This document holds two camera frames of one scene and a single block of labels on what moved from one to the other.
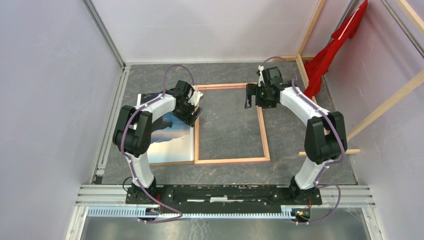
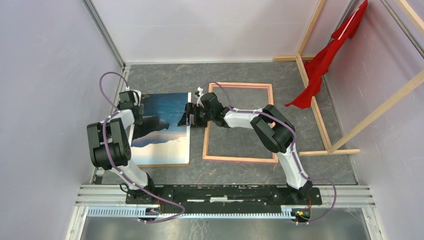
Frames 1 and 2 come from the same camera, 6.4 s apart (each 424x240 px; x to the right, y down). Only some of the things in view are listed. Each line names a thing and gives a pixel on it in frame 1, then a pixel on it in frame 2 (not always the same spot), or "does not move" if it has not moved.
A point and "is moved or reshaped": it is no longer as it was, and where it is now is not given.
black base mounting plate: [225, 198] does not move
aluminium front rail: [351, 197] does not move
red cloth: [317, 66] does not move
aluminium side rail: [111, 125] does not move
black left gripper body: [184, 114] → [140, 107]
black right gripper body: [264, 100] → [201, 116]
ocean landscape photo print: [172, 139] does not move
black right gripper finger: [248, 103] → [183, 120]
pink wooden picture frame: [262, 127] is moved or reshaped
